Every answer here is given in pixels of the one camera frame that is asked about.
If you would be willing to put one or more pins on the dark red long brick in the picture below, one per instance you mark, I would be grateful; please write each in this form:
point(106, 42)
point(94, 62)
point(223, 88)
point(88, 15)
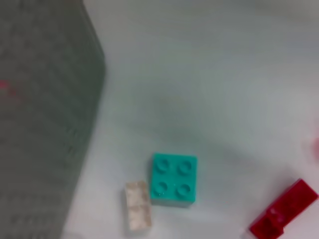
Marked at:
point(286, 211)

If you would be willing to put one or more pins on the grey perforated plastic storage bin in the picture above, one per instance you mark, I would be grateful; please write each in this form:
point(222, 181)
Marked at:
point(45, 99)

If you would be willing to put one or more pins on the cyan sloped toy brick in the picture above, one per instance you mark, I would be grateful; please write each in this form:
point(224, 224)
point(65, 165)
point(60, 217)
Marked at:
point(173, 179)

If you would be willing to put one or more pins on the white studded toy brick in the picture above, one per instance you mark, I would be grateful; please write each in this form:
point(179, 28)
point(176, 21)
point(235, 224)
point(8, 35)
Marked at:
point(138, 206)

